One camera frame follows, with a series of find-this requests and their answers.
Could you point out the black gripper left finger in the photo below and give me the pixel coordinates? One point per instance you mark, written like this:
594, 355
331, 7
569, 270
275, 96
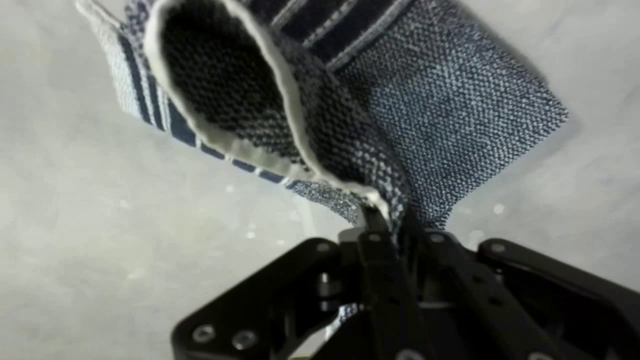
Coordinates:
300, 300

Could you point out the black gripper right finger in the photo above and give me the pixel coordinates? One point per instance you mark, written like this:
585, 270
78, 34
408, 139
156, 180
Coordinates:
532, 300

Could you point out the blue-grey towel with white trim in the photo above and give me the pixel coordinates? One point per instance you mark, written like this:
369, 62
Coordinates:
453, 121

